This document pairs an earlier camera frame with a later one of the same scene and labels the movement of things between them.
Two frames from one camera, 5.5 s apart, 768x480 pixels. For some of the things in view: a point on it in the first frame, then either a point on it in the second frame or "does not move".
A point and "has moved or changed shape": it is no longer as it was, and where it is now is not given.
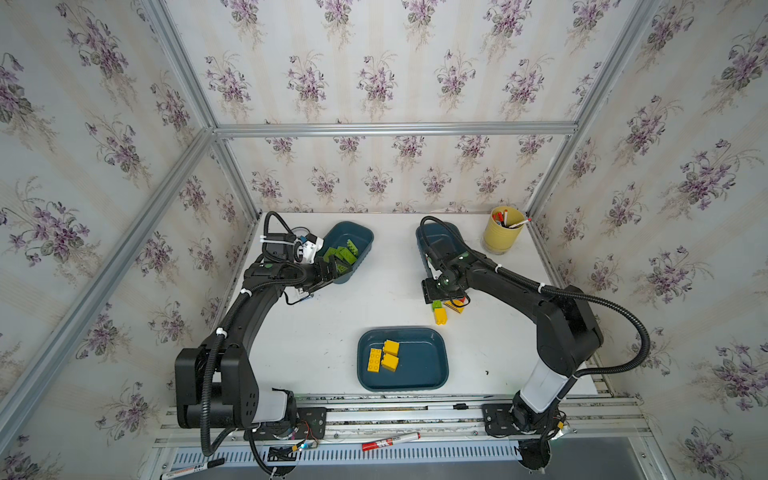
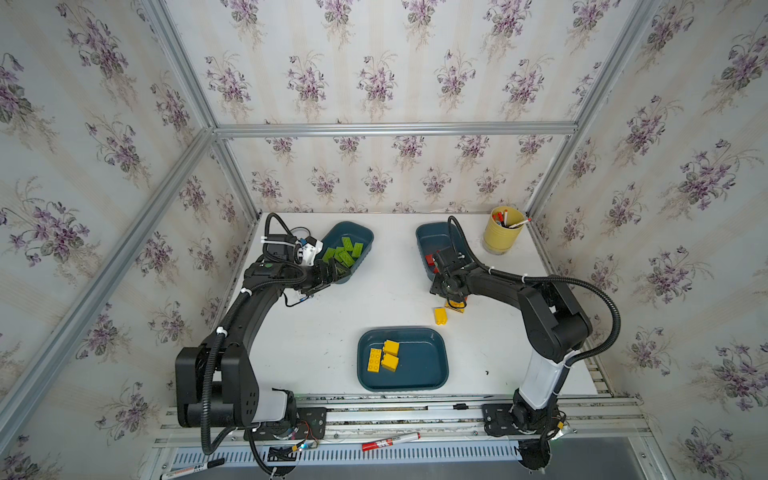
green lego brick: (345, 254) to (357, 250)
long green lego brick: (330, 252) does not move
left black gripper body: (321, 274) does not move
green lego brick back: (352, 246) has moved or changed shape
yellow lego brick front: (440, 316) does not move
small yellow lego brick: (390, 362) does not move
